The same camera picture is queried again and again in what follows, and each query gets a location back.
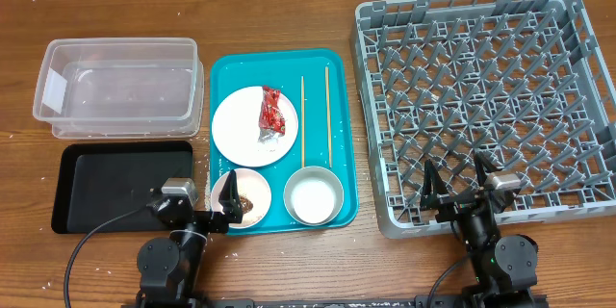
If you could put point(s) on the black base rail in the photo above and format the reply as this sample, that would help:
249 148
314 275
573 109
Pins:
419 301

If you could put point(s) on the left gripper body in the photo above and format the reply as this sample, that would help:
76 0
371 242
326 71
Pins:
209 222

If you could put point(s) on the wooden chopstick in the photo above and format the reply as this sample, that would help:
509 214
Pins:
328 116
302 106

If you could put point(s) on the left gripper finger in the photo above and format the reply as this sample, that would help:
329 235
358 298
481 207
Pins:
229 199
180 173

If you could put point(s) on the grey metal bowl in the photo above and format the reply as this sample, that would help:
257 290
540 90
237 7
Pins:
313 196

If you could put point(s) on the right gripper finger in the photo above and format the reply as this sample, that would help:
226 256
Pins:
487 173
433 187

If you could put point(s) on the teal serving tray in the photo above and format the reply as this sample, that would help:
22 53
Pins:
282 71

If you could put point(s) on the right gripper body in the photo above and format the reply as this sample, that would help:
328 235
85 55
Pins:
460 205

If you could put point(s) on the clear plastic bin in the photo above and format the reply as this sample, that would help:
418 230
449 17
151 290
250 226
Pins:
120 88

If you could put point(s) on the red snack wrapper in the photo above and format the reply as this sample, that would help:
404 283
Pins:
272 124

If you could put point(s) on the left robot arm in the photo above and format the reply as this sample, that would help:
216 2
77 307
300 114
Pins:
169 266

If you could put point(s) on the black tray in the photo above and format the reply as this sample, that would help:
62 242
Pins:
101 181

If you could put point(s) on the brown food scraps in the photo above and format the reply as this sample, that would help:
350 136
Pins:
246 205

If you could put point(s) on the small pink plate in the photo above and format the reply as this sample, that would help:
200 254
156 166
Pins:
254 186

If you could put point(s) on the large white plate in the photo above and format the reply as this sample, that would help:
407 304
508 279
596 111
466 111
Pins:
235 129

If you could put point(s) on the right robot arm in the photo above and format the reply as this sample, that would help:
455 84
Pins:
504 267

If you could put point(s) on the grey dishwasher rack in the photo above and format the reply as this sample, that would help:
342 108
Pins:
522 81

